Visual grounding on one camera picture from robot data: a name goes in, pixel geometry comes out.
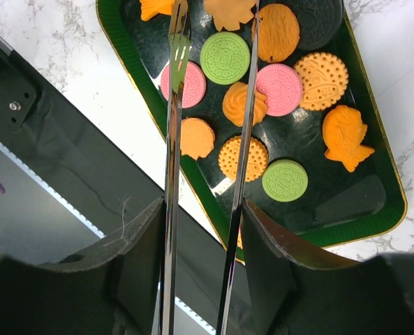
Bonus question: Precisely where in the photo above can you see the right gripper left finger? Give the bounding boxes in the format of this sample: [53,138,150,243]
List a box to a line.
[40,198,164,334]

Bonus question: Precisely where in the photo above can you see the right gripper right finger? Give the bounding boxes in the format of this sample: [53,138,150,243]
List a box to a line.
[241,200,357,334]

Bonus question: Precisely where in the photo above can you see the orange swirl cookie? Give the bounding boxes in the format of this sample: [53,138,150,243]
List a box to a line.
[222,82,268,127]

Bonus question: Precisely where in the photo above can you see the pink sandwich cookie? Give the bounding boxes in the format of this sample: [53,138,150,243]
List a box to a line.
[160,61,207,108]
[256,64,303,117]

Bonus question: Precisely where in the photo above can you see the black sandwich cookie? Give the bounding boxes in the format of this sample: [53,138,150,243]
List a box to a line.
[288,0,343,50]

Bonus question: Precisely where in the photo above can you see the orange flower cookie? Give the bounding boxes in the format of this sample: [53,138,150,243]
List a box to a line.
[203,0,256,31]

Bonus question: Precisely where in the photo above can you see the metal tongs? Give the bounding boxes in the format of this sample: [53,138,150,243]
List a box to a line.
[158,1,258,334]

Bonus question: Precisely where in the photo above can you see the orange dotted cookie lower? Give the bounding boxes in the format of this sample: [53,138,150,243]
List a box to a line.
[237,228,243,249]

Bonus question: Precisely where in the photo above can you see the orange dotted cookie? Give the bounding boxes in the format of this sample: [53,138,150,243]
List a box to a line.
[237,228,243,249]
[218,136,269,182]
[293,52,349,111]

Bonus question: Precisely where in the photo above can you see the green sandwich cookie right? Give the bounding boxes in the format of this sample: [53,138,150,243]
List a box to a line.
[262,159,309,202]

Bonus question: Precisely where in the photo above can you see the green sandwich cookie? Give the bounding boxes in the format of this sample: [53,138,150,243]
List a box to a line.
[262,159,309,202]
[200,31,251,85]

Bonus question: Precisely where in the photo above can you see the black oval tray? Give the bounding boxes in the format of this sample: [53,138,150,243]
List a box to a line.
[97,1,407,247]

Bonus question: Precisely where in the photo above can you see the orange dotted cookie middle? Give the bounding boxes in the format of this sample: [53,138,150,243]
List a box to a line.
[218,136,269,182]

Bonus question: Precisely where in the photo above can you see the orange shell cookie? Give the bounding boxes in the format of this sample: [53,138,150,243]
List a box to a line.
[180,117,215,161]

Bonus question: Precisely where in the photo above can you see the orange fish cookie right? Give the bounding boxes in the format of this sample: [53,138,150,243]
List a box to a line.
[322,105,375,172]

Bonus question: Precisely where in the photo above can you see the orange fish cookie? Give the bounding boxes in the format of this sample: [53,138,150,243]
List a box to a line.
[322,105,375,172]
[140,0,174,22]

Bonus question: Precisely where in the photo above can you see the orange dotted cookie upper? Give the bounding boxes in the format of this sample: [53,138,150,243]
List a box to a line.
[293,52,349,111]

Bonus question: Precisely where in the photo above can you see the green sandwich cookie left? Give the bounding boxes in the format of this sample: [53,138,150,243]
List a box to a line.
[200,31,251,85]

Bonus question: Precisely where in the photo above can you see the orange chip cookie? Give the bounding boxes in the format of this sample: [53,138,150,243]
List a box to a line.
[258,3,300,63]

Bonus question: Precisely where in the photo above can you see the orange fish cookie left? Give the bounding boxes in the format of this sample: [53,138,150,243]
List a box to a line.
[140,0,174,22]

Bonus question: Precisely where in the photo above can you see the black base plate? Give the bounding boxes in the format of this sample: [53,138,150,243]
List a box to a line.
[0,20,249,329]

